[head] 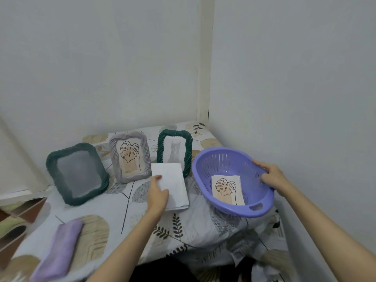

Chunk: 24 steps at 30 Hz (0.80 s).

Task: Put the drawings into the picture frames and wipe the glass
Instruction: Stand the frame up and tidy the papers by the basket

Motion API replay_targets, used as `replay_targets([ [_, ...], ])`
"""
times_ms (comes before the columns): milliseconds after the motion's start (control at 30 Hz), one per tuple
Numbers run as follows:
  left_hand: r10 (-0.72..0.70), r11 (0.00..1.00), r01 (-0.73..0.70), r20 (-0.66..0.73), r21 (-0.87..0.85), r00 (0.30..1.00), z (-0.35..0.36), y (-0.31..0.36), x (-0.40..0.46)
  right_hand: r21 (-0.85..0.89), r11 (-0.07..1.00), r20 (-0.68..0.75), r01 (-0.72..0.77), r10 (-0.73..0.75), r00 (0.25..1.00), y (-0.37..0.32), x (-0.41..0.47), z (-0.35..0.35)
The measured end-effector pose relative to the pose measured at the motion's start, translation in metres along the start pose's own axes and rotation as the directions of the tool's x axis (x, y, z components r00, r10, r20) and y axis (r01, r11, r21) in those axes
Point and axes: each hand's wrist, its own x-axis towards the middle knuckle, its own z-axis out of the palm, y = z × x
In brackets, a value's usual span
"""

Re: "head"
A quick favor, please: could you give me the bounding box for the person's left hand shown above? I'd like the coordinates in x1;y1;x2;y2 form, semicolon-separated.
146;174;170;216

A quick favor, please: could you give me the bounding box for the grey frame with leaf drawing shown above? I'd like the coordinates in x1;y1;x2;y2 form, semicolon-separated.
109;131;152;184

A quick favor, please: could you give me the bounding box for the white paper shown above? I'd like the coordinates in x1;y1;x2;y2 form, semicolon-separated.
151;163;190;211

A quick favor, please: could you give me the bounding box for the dark green empty picture frame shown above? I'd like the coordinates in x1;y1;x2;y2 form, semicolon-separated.
45;142;110;206

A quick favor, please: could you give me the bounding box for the person's left forearm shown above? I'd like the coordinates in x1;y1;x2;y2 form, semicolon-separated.
85;209;164;282

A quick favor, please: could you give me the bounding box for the green frame with cat picture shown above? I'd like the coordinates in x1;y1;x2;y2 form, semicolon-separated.
156;129;193;178

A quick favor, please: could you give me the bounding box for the leaf drawing card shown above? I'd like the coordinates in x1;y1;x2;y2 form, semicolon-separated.
211;174;246;206

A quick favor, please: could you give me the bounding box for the purple plastic colander basket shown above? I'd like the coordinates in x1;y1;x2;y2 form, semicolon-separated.
192;147;275;218

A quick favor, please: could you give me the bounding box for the person's black clothing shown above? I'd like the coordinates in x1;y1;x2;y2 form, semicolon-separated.
136;255;257;282

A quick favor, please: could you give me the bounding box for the person's right forearm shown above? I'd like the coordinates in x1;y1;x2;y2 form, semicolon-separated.
276;184;376;282

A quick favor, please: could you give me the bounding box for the leaf patterned tablecloth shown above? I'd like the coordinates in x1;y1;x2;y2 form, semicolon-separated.
0;122;291;282

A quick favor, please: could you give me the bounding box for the person's right hand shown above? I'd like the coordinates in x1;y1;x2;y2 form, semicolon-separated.
252;160;291;198

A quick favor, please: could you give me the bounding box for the folded purple cloth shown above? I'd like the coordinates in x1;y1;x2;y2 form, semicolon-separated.
29;219;85;282

